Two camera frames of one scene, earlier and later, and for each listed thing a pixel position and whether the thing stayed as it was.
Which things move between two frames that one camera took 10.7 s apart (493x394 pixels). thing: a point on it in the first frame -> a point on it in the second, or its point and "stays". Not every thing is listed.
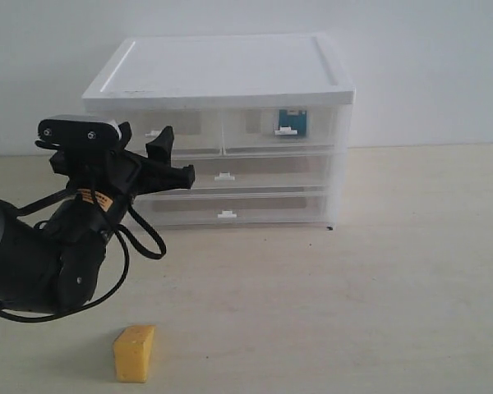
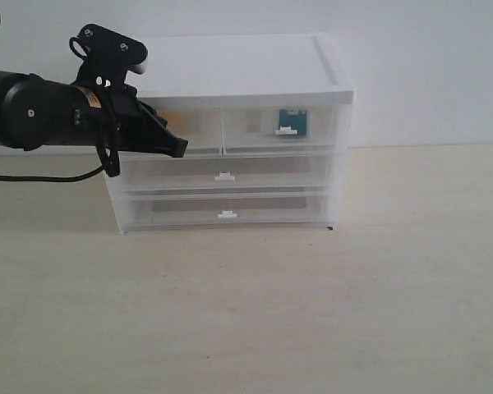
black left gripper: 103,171 -> 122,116
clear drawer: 195,131 stays
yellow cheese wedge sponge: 132,347 -> 175,120
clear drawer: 278,131 stays
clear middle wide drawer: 259,171 stays
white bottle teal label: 292,122 stays
